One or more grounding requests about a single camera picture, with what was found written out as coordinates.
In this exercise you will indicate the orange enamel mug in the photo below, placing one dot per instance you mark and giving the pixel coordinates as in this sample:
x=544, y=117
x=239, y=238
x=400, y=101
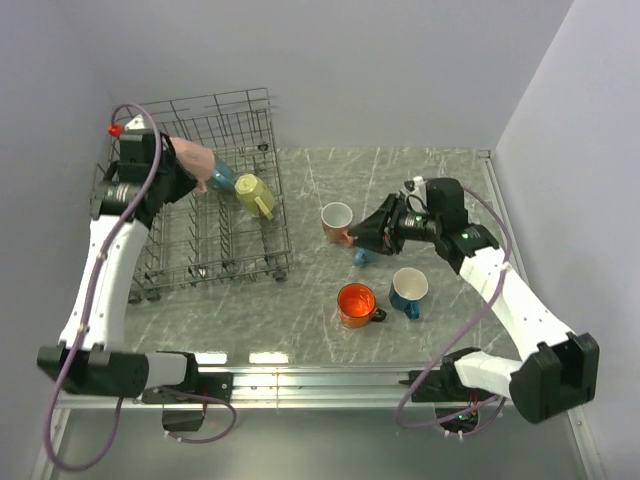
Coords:
x=357, y=306

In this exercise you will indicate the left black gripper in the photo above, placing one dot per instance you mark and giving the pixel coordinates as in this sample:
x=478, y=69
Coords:
x=186, y=181

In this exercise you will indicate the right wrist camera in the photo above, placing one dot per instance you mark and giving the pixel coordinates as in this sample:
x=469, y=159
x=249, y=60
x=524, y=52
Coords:
x=415, y=186

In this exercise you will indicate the dark blue white-inside mug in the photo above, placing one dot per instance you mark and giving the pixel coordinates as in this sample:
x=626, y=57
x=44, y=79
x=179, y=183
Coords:
x=408, y=287

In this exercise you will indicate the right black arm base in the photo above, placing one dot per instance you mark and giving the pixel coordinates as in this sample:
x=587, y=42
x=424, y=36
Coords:
x=430, y=387

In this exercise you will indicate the blue patterned mug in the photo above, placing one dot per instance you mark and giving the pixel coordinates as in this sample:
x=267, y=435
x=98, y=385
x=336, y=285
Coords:
x=363, y=256

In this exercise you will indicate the grey wire dish rack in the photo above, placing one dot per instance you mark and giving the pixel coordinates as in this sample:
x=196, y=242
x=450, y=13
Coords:
x=211, y=237

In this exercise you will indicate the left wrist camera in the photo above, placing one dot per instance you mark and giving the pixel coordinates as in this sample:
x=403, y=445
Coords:
x=116, y=130

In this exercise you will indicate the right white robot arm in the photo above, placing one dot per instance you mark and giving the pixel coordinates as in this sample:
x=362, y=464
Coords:
x=556, y=370

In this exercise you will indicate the salmon pink mug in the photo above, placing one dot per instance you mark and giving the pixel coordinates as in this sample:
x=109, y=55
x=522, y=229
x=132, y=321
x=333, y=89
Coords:
x=336, y=218

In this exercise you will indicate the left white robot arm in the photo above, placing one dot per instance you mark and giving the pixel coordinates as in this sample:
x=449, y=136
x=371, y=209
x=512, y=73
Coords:
x=89, y=357

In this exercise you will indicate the light blue yellow-inside mug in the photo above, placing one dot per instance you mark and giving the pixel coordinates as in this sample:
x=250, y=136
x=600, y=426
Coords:
x=222, y=177

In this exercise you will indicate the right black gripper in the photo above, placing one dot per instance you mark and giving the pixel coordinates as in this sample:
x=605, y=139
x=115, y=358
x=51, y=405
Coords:
x=375, y=230

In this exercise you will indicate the light pink mug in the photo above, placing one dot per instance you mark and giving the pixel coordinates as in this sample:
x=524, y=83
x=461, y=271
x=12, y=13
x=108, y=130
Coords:
x=196, y=160

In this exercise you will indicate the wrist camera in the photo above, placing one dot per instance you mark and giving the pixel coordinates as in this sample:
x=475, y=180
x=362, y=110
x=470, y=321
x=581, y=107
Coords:
x=415, y=186
x=116, y=130

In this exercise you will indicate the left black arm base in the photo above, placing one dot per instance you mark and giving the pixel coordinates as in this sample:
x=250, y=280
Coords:
x=216, y=385

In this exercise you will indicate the aluminium mounting rail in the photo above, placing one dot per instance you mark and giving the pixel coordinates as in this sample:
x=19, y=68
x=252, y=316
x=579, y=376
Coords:
x=298, y=387

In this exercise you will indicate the pale yellow mug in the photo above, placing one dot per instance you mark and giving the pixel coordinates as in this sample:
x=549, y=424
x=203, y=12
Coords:
x=255, y=196

